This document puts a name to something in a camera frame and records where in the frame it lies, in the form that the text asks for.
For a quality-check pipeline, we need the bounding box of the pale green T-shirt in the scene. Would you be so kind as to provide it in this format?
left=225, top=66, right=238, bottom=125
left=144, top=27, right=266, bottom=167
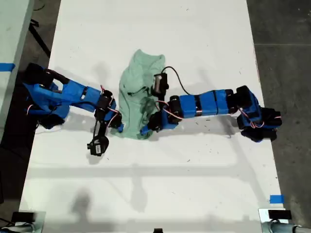
left=111, top=49, right=168, bottom=140

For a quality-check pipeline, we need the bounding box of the black stand leg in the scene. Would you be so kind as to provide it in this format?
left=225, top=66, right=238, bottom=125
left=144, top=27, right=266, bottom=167
left=28, top=20, right=52, bottom=58

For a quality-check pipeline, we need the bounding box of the blue tape strip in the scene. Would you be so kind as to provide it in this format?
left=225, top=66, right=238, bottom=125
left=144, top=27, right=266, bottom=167
left=269, top=194, right=285, bottom=204
left=0, top=62, right=16, bottom=72

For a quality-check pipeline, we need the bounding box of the shiny metal plate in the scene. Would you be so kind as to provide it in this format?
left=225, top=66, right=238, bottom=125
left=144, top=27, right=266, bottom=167
left=258, top=208, right=291, bottom=233
left=18, top=210, right=47, bottom=233

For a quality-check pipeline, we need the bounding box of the small black box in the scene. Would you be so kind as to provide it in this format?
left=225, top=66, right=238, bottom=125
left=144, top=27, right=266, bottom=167
left=11, top=211, right=35, bottom=223
left=268, top=209, right=293, bottom=220

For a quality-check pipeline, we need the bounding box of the pale side table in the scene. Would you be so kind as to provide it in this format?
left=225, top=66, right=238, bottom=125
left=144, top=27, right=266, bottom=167
left=0, top=0, right=35, bottom=140

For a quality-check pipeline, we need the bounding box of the grey metal tube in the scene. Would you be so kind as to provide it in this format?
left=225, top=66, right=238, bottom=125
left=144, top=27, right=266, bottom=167
left=261, top=221, right=311, bottom=233
left=0, top=222, right=37, bottom=233

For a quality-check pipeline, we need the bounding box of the camera black stalk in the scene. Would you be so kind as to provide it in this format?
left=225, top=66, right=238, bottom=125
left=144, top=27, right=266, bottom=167
left=93, top=110, right=107, bottom=140

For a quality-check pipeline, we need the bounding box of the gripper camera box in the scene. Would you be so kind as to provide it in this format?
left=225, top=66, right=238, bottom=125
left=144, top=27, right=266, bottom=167
left=86, top=135, right=109, bottom=156
left=152, top=72, right=170, bottom=97

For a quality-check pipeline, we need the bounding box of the camera black cable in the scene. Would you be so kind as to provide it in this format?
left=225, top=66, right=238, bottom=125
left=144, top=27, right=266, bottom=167
left=160, top=66, right=192, bottom=96

